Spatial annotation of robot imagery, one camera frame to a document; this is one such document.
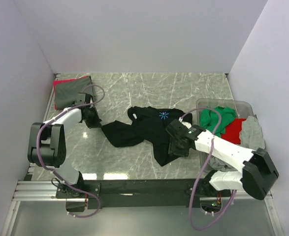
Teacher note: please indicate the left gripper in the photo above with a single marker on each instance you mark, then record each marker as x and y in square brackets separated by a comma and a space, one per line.
[96, 121]

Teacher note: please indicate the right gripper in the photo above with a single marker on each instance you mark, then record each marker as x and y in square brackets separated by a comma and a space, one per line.
[172, 148]

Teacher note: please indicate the black t-shirt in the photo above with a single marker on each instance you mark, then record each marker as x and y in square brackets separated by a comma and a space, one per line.
[148, 124]

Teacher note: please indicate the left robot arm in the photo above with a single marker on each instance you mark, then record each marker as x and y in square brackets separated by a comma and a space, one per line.
[47, 145]

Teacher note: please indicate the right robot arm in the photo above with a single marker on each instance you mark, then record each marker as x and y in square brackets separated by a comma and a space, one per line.
[254, 171]

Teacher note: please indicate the folded gray t-shirt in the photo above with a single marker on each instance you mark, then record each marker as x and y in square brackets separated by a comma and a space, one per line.
[81, 86]

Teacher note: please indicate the green t-shirt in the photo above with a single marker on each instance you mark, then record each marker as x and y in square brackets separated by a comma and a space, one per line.
[208, 119]

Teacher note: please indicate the folded pink t-shirt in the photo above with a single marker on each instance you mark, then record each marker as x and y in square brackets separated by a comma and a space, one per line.
[65, 92]

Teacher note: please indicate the red t-shirt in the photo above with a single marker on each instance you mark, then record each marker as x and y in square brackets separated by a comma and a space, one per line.
[232, 131]

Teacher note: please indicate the clear plastic bin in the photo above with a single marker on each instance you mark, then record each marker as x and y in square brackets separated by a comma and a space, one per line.
[243, 109]

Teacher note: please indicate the black base beam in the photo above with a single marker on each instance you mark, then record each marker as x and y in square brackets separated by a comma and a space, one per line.
[137, 193]

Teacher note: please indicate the aluminium rail frame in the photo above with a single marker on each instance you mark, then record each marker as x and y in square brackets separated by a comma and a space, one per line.
[145, 154]

